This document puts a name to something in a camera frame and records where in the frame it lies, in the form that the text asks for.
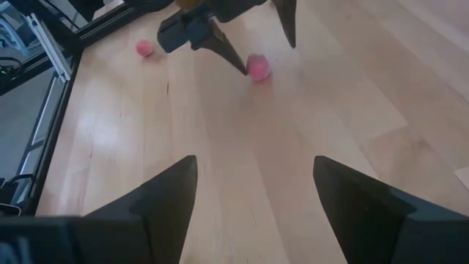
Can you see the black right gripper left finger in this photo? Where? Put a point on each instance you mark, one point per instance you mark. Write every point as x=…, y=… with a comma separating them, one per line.
x=110, y=238

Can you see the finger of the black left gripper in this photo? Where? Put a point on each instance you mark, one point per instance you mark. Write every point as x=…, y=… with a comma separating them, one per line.
x=287, y=14
x=176, y=34

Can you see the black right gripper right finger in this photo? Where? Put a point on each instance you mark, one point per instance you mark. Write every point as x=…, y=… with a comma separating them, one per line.
x=384, y=234

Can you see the pink toy fruit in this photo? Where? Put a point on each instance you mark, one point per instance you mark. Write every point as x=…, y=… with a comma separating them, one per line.
x=145, y=48
x=259, y=68

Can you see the black table-level camera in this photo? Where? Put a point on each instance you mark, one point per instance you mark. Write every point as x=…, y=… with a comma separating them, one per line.
x=9, y=209

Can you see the black aluminium table frame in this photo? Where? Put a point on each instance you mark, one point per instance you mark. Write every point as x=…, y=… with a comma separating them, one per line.
x=56, y=124

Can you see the silver aluminium bracket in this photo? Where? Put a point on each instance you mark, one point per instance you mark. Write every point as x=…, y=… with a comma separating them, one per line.
x=51, y=51

